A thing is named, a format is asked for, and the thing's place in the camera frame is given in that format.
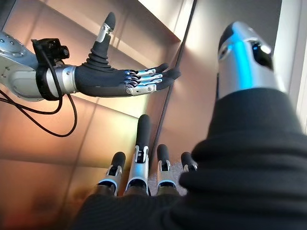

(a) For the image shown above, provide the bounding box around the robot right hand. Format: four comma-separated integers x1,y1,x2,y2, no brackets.
69,21,307,230

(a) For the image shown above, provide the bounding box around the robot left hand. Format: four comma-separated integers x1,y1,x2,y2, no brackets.
75,11,182,98

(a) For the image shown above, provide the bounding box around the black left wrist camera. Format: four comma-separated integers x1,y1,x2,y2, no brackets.
31,38,71,101

